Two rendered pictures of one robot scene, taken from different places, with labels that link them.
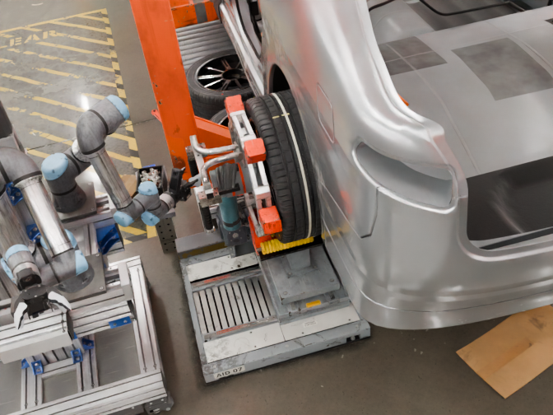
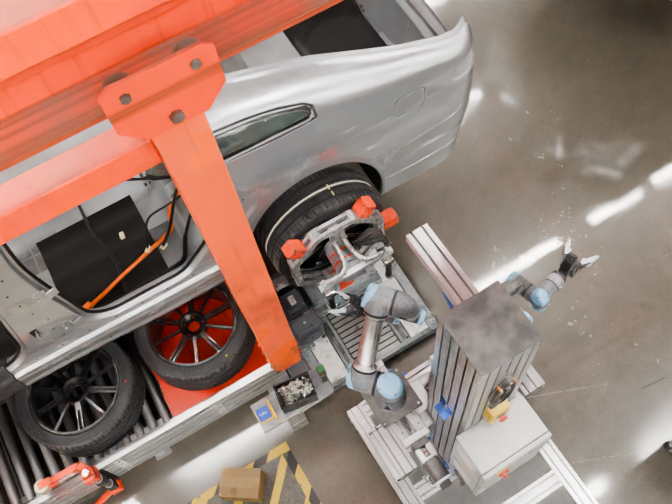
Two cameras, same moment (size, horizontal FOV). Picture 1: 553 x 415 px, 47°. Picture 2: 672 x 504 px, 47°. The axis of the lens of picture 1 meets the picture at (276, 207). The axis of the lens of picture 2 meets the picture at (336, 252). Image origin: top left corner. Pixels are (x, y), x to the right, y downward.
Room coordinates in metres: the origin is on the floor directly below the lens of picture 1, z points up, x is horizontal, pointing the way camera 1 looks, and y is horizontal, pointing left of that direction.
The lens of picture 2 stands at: (2.58, 1.81, 4.46)
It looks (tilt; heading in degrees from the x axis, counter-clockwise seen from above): 64 degrees down; 259
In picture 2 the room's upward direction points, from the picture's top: 11 degrees counter-clockwise
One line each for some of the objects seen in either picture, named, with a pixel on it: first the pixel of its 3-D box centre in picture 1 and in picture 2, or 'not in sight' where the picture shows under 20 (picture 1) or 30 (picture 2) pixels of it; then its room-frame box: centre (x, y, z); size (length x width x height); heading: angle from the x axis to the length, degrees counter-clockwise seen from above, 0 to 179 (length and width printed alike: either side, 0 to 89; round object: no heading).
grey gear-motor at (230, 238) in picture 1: (257, 226); (296, 312); (2.56, 0.11, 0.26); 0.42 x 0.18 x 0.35; 100
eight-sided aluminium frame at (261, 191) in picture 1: (251, 175); (337, 248); (2.24, 0.09, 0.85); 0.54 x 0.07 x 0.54; 10
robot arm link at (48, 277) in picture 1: (37, 281); (537, 298); (1.50, 0.81, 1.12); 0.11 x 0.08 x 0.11; 116
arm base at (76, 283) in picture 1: (71, 269); not in sight; (1.79, 0.82, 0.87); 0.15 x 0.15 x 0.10
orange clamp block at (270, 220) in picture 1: (270, 220); (388, 218); (1.93, 0.03, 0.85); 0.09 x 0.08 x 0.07; 10
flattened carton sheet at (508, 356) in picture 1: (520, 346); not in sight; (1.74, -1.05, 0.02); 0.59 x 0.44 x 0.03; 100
